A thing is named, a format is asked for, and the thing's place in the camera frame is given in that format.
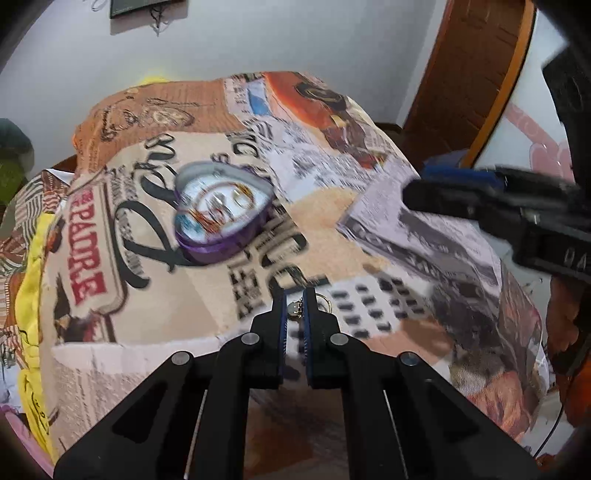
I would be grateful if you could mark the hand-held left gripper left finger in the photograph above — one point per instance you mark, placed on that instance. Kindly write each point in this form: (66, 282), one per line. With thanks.
(276, 337)

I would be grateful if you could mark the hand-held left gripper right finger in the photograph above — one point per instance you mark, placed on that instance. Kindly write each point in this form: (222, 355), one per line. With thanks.
(314, 341)

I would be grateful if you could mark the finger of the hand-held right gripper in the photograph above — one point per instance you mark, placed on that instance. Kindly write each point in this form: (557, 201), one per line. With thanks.
(461, 174)
(443, 198)

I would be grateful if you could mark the purple heart-shaped tin box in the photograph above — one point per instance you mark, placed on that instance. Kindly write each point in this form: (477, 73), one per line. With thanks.
(217, 230)

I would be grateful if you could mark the person's right hand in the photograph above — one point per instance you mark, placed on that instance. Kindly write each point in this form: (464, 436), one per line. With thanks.
(565, 323)

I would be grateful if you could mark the white heart-patterned sliding door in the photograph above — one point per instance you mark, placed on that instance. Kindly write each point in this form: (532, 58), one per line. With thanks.
(540, 124)

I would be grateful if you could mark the newspaper printed blanket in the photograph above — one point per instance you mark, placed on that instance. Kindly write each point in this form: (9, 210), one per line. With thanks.
(184, 286)

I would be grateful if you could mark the brown wooden door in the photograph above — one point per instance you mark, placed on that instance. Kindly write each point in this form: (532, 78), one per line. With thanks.
(461, 69)

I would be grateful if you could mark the yellow cloth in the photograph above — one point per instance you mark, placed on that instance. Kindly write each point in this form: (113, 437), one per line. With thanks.
(34, 295)

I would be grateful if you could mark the striped patterned cloth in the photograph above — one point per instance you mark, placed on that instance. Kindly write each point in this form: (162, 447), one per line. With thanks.
(23, 240)

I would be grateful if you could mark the yellow plastic object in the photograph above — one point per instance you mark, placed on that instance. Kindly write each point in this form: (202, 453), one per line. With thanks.
(154, 79)

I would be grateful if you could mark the dark green plush toy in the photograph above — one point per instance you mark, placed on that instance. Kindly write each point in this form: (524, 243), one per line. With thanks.
(16, 159)

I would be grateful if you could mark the small black monitor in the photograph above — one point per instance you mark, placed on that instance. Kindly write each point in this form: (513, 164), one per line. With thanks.
(138, 5)

